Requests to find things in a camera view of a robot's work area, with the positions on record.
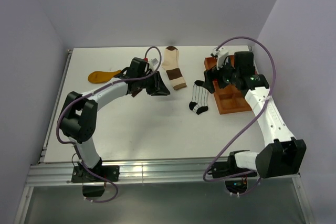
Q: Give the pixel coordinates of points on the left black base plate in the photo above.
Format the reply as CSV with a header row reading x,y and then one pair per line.
x,y
80,175

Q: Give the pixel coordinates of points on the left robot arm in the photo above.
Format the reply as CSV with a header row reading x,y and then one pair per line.
x,y
79,113

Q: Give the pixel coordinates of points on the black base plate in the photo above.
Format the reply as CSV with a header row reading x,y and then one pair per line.
x,y
226,170
80,175

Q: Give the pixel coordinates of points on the cream brown block sock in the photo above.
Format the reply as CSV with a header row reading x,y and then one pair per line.
x,y
171,66

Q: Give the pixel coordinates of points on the orange wooden compartment tray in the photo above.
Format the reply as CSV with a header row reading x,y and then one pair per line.
x,y
229,99

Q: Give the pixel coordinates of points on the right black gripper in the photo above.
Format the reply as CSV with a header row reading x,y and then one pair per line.
x,y
212,74

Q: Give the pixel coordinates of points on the white black striped sock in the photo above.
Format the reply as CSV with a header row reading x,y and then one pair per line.
x,y
199,102

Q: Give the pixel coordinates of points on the aluminium front rail frame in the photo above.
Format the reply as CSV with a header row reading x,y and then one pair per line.
x,y
131,172

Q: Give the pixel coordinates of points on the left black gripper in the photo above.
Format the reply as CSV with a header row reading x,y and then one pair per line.
x,y
158,88

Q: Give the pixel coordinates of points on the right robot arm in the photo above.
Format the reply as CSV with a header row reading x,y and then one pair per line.
x,y
283,152

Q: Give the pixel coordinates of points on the mustard yellow striped sock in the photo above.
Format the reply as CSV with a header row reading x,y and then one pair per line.
x,y
99,77

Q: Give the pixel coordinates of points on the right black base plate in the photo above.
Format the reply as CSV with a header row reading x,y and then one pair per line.
x,y
226,170

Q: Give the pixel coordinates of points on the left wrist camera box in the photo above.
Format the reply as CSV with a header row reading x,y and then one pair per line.
x,y
152,63

